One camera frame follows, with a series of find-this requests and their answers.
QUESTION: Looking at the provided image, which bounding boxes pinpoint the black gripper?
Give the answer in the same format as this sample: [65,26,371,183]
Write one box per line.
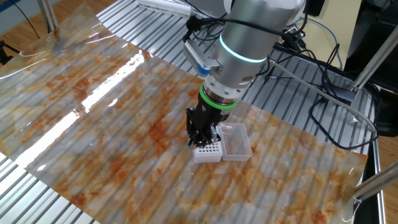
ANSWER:
[185,104,233,149]

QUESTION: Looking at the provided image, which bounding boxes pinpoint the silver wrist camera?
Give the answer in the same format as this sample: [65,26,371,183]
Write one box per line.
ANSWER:
[182,39,222,77]

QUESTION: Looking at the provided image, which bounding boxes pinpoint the black camera cable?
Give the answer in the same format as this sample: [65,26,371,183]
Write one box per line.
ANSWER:
[182,15,308,43]

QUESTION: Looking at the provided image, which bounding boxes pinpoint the black tripod leg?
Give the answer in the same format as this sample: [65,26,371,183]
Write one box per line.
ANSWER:
[0,40,21,67]

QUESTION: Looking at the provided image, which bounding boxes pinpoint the grey cable with metal plug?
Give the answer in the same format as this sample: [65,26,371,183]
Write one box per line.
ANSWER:
[269,58,379,142]

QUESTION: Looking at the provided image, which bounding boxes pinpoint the orange marble pattern sheet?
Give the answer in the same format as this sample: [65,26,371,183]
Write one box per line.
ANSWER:
[0,2,369,224]

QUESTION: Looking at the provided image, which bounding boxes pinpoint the blue cable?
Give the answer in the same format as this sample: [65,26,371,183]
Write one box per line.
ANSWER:
[295,17,345,71]

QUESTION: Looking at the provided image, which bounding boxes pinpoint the green wrist flange ring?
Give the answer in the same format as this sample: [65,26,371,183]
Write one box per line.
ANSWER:
[198,83,238,111]

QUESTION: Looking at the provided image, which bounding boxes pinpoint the black equipment case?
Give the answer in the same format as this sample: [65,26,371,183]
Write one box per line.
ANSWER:
[343,0,398,94]

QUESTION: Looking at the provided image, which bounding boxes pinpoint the grey adapter box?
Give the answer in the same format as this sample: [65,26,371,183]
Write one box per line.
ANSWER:
[334,84,358,103]

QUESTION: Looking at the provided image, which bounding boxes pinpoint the clear plastic box lid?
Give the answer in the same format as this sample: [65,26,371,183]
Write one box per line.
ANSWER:
[217,122,253,162]

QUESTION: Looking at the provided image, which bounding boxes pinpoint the black looped cable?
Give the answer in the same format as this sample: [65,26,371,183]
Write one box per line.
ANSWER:
[267,37,382,151]

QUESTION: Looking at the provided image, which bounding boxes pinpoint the white pipette tip holder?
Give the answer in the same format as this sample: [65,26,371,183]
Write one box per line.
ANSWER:
[192,140,224,165]

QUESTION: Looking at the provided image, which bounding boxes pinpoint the silver metal clamp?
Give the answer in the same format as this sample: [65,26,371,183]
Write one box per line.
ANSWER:
[281,24,307,46]

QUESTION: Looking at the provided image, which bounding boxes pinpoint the aluminium frame post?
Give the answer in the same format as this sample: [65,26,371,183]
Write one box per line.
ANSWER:
[353,161,398,203]
[351,24,398,93]
[36,0,60,34]

